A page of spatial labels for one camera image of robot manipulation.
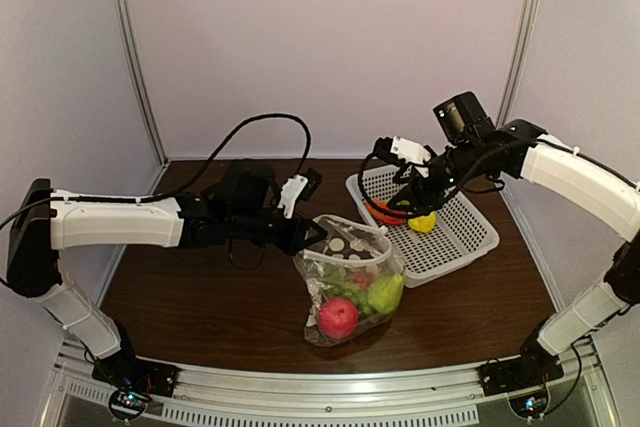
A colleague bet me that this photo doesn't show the red orange fake mango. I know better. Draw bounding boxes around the red orange fake mango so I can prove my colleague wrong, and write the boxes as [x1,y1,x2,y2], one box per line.
[365,199,406,226]

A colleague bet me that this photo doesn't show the yellow fake lemon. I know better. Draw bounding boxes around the yellow fake lemon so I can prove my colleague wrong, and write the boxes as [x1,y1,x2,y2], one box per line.
[407,212,437,234]

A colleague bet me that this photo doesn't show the clear zip top bag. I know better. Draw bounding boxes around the clear zip top bag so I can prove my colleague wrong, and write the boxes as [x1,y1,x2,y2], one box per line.
[294,214,405,347]

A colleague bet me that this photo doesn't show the red fake apple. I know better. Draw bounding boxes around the red fake apple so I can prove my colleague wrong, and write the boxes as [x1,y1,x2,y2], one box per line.
[317,297,359,340]

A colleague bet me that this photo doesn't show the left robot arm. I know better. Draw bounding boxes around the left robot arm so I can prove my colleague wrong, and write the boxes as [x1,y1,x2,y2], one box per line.
[3,160,327,386]

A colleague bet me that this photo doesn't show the green fake grapes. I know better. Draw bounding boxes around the green fake grapes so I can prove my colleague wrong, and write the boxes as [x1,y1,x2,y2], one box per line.
[320,264,378,319]

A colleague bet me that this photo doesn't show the white perforated plastic basket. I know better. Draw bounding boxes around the white perforated plastic basket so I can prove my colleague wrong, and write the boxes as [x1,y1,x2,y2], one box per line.
[345,174,500,288]

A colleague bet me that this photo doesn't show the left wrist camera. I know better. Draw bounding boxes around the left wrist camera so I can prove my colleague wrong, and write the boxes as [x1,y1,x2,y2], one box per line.
[277,168,322,219]

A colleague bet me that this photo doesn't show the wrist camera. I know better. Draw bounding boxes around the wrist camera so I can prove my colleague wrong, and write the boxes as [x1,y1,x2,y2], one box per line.
[277,168,322,219]
[373,136,432,166]

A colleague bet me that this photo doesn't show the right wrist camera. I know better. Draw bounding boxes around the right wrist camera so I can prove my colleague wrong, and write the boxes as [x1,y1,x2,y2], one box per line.
[373,136,432,166]

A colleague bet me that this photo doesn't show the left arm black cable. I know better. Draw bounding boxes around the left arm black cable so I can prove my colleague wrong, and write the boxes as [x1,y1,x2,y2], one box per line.
[0,113,312,248]

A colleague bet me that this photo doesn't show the front aluminium rail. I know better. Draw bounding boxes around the front aluminium rail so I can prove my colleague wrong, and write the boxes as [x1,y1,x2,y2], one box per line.
[49,336,616,423]

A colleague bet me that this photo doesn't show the right aluminium frame post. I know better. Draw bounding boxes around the right aluminium frame post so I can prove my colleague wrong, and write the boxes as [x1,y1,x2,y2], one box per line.
[496,0,540,125]

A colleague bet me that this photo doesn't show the aluminium frame post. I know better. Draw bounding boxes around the aluminium frame post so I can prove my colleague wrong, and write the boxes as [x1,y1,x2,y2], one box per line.
[496,0,540,125]
[114,0,168,166]

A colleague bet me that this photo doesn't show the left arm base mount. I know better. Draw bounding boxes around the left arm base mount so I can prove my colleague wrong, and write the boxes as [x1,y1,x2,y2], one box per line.
[91,359,179,423]

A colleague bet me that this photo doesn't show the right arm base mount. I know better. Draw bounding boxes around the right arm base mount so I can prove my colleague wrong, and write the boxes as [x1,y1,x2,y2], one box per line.
[477,354,564,422]

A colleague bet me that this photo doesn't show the left aluminium frame post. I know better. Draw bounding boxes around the left aluminium frame post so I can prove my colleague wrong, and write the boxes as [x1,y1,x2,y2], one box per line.
[114,0,168,166]

